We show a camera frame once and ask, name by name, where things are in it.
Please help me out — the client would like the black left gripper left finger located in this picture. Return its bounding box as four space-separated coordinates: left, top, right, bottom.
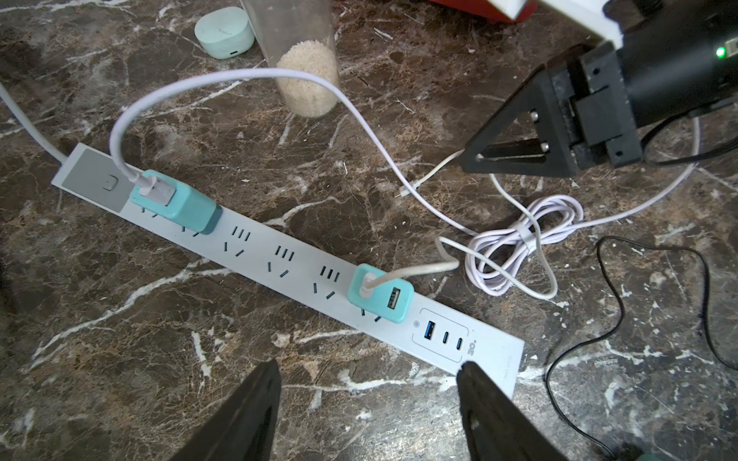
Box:
172 359 282 460

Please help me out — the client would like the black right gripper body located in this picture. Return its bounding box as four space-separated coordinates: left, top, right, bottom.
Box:
550 1 737 170

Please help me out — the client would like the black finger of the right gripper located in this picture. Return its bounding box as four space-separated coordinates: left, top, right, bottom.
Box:
460 66 578 178

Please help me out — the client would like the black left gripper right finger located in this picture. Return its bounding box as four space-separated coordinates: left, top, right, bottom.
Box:
457 361 565 461

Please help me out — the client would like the teal charger plug white cable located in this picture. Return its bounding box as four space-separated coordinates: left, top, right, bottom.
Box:
108 67 701 301

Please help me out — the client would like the teal charger with black cable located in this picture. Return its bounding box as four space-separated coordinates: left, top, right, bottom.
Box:
543 234 738 461

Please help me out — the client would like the teal charger with white cable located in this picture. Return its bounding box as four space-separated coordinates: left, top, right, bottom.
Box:
348 177 578 323

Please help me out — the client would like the white power strip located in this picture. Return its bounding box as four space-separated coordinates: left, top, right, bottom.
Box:
52 144 525 396

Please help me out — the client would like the mint green earbud case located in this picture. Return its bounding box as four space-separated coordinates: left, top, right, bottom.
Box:
194 7 256 60

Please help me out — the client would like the red polka dot toaster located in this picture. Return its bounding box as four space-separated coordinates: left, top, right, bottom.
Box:
430 0 538 24

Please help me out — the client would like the clear jar with rice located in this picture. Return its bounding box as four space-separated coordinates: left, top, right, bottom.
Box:
243 0 339 118

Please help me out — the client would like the grey power strip cord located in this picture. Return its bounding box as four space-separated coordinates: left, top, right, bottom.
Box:
0 83 69 164

